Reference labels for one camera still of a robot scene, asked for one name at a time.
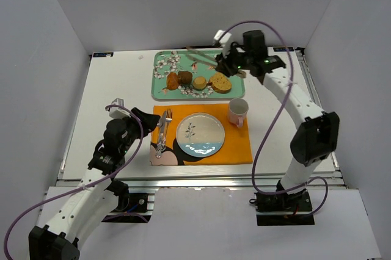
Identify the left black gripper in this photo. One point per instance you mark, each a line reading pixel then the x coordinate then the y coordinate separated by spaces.
pixel 138 119

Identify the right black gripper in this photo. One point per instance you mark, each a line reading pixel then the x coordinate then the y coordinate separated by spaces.
pixel 226 63

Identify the metal serving tongs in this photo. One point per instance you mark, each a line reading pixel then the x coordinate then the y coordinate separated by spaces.
pixel 200 57

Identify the dark brown croissant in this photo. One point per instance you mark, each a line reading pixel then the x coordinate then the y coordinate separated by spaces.
pixel 184 77

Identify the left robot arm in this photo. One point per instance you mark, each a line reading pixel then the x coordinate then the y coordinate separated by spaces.
pixel 98 192

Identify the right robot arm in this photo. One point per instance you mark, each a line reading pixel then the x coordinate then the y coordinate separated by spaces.
pixel 316 130

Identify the sliced seeded bread loaf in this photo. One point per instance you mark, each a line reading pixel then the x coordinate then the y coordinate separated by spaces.
pixel 220 83

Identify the orange glazed bread roll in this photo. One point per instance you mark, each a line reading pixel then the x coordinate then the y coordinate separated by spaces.
pixel 172 82

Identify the silver table knife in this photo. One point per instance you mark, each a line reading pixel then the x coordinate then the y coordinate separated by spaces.
pixel 162 122

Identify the silver fork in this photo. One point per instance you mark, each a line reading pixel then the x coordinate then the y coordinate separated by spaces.
pixel 167 120

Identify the silver spoon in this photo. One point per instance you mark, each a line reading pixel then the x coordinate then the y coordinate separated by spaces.
pixel 159 146

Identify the cream and blue plate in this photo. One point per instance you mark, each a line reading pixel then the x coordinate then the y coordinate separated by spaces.
pixel 200 135

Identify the pink mug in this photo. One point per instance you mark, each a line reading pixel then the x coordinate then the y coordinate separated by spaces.
pixel 237 111

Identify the green floral serving tray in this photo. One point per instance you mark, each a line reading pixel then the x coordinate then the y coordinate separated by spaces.
pixel 168 61

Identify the small round yellow bun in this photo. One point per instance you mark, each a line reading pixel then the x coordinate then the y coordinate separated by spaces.
pixel 199 83

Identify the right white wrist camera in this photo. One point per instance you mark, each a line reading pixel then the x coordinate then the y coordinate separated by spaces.
pixel 222 39

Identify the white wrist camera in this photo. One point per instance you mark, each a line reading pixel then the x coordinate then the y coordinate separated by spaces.
pixel 222 39
pixel 118 111

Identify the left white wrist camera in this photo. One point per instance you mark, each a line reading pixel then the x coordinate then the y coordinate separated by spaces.
pixel 118 111

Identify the aluminium table frame rail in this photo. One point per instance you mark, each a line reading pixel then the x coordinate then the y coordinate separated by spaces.
pixel 128 75

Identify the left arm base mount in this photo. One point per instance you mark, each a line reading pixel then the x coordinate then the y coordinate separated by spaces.
pixel 132 208

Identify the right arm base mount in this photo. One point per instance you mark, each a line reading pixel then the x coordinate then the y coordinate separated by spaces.
pixel 283 209

